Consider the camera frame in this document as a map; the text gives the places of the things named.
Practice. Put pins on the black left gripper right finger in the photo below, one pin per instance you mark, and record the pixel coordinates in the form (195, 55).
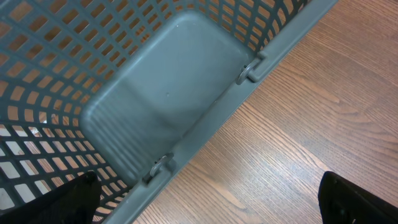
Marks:
(342, 201)

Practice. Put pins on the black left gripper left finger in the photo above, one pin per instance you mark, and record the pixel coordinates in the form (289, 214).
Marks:
(73, 202)

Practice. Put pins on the grey plastic mesh basket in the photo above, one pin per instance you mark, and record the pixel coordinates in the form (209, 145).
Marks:
(130, 90)

